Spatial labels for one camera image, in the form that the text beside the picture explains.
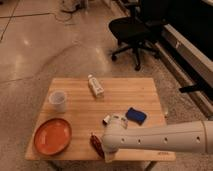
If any red chili pepper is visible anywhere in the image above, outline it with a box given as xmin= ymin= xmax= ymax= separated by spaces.
xmin=90 ymin=134 xmax=105 ymax=158

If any orange ceramic bowl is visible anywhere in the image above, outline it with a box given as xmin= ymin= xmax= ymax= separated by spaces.
xmin=33 ymin=118 xmax=72 ymax=156

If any clear plastic cup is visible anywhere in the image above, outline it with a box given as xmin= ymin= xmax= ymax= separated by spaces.
xmin=48 ymin=91 xmax=67 ymax=113

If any wooden table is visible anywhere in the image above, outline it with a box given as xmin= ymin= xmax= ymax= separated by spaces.
xmin=25 ymin=78 xmax=176 ymax=171

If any blue sponge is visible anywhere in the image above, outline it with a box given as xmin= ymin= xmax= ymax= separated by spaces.
xmin=126 ymin=108 xmax=147 ymax=125

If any black office chair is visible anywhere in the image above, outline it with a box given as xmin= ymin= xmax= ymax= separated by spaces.
xmin=108 ymin=0 xmax=171 ymax=71

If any white plastic bottle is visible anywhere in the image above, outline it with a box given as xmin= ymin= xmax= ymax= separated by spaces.
xmin=88 ymin=75 xmax=104 ymax=98

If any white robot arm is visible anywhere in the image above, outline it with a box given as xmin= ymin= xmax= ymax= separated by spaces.
xmin=101 ymin=114 xmax=213 ymax=162

